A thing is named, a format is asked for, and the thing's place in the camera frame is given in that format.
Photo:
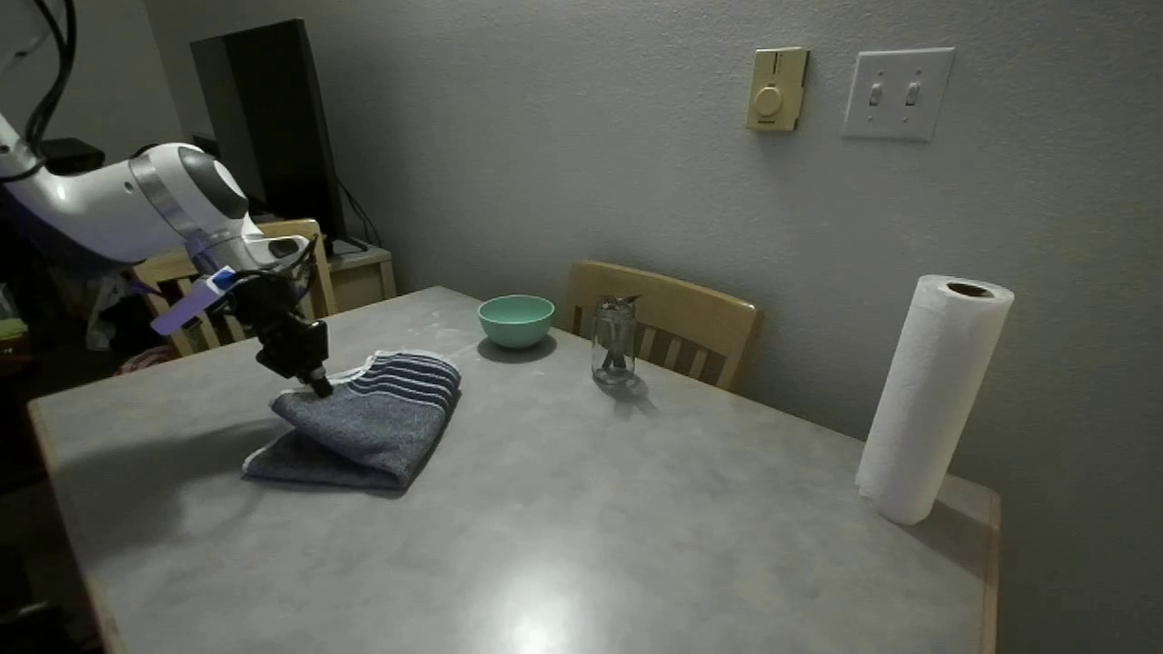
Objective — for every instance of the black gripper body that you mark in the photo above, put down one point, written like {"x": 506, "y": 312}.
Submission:
{"x": 293, "y": 322}

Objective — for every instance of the dark flat screen panel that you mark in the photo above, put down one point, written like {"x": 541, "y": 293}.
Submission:
{"x": 276, "y": 123}

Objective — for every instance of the clear glass figurine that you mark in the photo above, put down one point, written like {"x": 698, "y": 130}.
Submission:
{"x": 617, "y": 339}

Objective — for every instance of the teal bowl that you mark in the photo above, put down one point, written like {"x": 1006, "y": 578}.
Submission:
{"x": 514, "y": 322}

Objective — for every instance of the beige wall thermostat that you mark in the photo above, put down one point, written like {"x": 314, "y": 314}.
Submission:
{"x": 777, "y": 94}

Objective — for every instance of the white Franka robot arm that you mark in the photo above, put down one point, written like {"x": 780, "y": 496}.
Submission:
{"x": 115, "y": 204}

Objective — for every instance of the white double light switch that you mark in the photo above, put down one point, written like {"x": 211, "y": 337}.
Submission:
{"x": 897, "y": 98}

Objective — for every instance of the white paper towel roll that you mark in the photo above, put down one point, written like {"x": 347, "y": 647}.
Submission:
{"x": 930, "y": 400}

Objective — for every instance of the small beige side cabinet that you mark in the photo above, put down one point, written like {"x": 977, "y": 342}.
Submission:
{"x": 362, "y": 279}

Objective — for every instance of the purple wrist camera box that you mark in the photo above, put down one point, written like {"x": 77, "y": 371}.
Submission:
{"x": 196, "y": 305}

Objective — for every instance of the blue-grey striped towel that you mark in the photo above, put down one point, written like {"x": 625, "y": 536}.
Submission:
{"x": 382, "y": 425}

